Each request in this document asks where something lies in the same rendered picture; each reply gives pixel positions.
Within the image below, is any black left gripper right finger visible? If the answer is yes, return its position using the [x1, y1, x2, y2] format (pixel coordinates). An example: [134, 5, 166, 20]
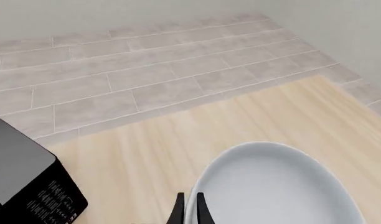
[196, 192, 215, 224]

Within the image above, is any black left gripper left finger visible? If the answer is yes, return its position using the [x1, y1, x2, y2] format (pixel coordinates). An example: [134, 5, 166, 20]
[167, 192, 186, 224]

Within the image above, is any black microwave oven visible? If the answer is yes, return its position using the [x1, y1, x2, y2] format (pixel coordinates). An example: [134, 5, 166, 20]
[0, 112, 89, 224]

